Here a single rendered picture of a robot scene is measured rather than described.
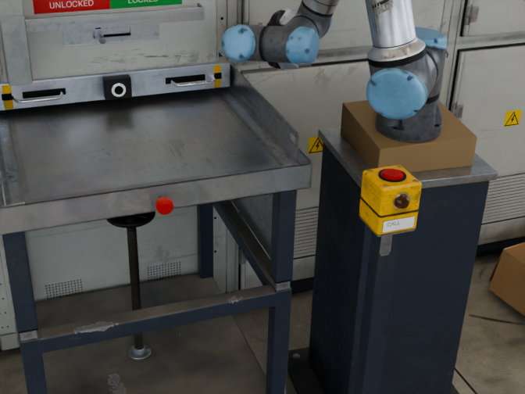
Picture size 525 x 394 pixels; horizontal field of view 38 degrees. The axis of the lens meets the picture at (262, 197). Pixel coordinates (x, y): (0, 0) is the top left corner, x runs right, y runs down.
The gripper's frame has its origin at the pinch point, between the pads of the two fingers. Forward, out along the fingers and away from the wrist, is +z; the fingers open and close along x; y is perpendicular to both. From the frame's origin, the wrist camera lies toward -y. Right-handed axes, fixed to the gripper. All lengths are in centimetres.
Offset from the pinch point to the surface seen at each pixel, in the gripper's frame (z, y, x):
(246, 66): 13.3, -16.7, -9.3
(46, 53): -47, -37, -6
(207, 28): -22.7, -11.1, 1.7
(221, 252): 23, -25, -69
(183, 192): -59, 5, -27
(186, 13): -30.8, -12.3, 4.9
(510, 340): 52, 63, -87
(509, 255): 67, 57, -65
